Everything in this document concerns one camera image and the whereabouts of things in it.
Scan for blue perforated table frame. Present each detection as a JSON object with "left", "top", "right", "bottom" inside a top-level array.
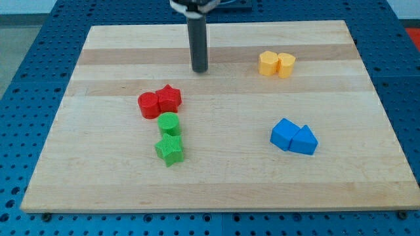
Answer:
[{"left": 1, "top": 0, "right": 419, "bottom": 235}]

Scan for yellow hexagon block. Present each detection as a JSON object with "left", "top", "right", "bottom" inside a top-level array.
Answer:
[{"left": 258, "top": 51, "right": 279, "bottom": 76}]

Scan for yellow pentagon block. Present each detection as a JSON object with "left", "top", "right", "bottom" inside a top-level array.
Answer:
[{"left": 278, "top": 53, "right": 296, "bottom": 79}]

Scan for blue triangle block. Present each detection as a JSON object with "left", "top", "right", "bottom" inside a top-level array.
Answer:
[{"left": 289, "top": 125, "right": 318, "bottom": 155}]

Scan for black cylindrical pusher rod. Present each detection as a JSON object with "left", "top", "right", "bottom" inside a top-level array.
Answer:
[{"left": 187, "top": 15, "right": 208, "bottom": 73}]

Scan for blue cube block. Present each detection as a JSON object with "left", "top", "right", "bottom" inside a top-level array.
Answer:
[{"left": 270, "top": 118, "right": 300, "bottom": 151}]

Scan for red cylinder block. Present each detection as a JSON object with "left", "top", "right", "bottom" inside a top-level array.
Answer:
[{"left": 138, "top": 92, "right": 161, "bottom": 119}]

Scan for red star block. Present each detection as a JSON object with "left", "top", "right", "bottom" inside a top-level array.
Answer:
[{"left": 156, "top": 85, "right": 182, "bottom": 113}]

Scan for green star block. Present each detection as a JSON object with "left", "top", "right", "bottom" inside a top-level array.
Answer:
[{"left": 155, "top": 133, "right": 184, "bottom": 167}]

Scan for light wooden board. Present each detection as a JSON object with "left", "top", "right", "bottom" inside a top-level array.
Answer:
[{"left": 20, "top": 20, "right": 419, "bottom": 213}]

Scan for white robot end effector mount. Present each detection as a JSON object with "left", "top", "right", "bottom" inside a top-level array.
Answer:
[{"left": 169, "top": 0, "right": 221, "bottom": 19}]

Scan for green cylinder block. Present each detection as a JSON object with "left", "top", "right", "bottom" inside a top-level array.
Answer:
[{"left": 157, "top": 112, "right": 181, "bottom": 136}]

